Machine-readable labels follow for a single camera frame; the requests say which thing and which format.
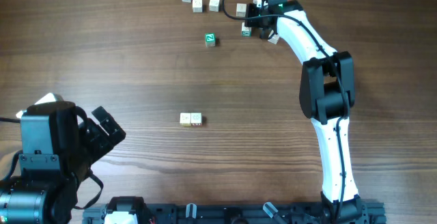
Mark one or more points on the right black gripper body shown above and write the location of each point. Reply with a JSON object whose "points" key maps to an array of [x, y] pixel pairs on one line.
{"points": [[256, 22]]}

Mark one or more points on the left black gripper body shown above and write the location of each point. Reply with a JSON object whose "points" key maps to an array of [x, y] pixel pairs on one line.
{"points": [[95, 143]]}

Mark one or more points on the yellow-edged white block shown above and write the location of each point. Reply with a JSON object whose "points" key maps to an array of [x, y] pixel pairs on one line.
{"points": [[185, 119]]}

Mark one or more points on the red U side block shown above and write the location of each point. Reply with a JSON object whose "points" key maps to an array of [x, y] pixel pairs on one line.
{"points": [[196, 119]]}

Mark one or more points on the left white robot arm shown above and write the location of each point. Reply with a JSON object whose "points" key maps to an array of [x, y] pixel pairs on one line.
{"points": [[60, 144]]}

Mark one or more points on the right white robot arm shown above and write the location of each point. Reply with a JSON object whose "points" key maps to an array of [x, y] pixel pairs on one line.
{"points": [[326, 97]]}

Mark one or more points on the white block bird-like picture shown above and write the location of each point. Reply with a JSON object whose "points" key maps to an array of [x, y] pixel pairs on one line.
{"points": [[241, 10]]}

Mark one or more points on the white block teal side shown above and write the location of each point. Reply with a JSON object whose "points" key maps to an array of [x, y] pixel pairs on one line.
{"points": [[246, 31]]}

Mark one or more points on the white block number 2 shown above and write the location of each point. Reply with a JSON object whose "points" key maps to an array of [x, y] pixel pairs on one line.
{"points": [[273, 37]]}

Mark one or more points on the white block red Y side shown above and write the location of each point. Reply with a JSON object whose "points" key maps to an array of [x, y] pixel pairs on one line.
{"points": [[214, 5]]}

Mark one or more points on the green Z letter block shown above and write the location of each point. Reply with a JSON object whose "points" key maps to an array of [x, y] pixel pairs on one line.
{"points": [[210, 39]]}

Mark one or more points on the white block turtle picture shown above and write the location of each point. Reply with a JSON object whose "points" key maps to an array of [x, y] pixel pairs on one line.
{"points": [[197, 6]]}

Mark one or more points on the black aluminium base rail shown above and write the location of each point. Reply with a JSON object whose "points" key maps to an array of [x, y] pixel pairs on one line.
{"points": [[135, 210]]}

